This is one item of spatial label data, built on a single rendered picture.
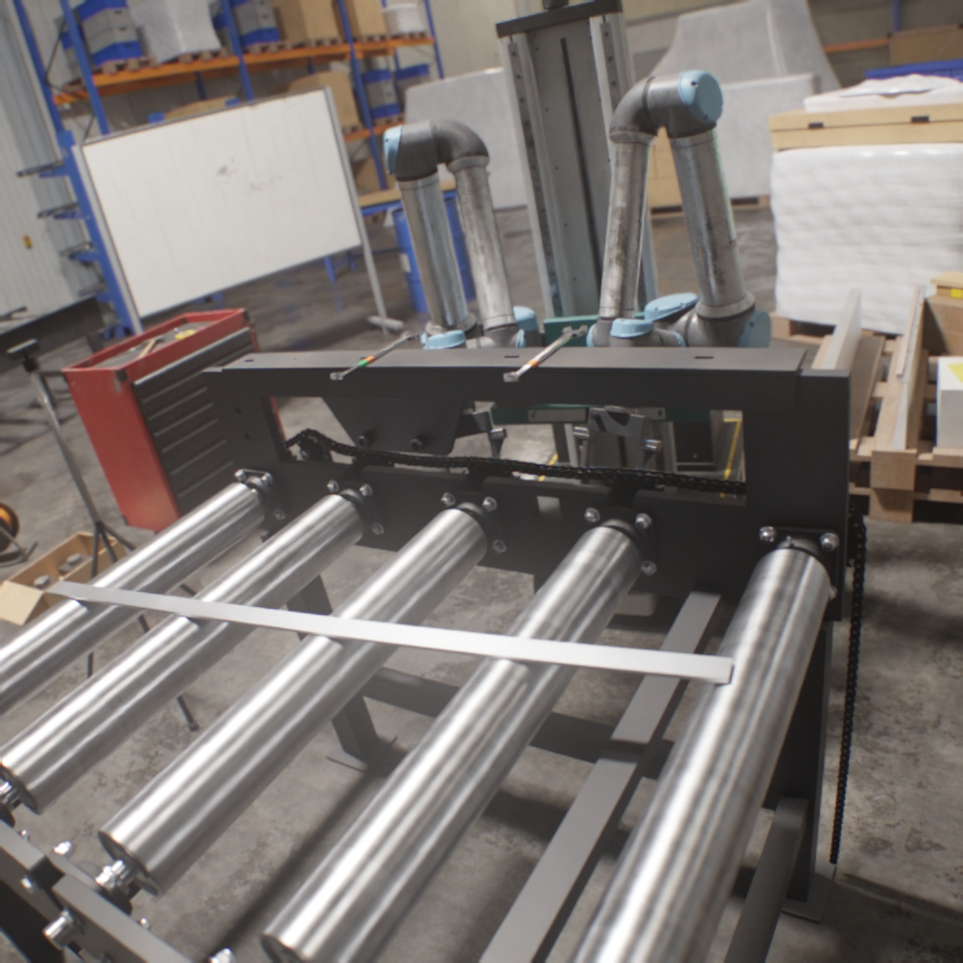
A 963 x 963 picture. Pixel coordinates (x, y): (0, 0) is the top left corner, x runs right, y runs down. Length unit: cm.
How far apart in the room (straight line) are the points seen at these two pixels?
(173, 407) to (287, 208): 297
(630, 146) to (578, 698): 148
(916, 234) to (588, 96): 239
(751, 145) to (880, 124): 503
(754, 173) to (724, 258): 739
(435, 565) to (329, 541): 29
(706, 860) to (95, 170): 547
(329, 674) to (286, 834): 111
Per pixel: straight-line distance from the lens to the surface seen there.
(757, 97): 929
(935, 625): 257
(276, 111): 614
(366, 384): 149
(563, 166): 237
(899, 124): 436
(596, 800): 103
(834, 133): 451
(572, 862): 98
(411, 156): 211
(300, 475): 175
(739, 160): 940
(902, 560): 284
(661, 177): 947
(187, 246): 588
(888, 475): 293
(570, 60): 234
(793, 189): 463
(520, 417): 236
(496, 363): 132
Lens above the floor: 157
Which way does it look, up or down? 26 degrees down
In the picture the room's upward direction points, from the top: 13 degrees counter-clockwise
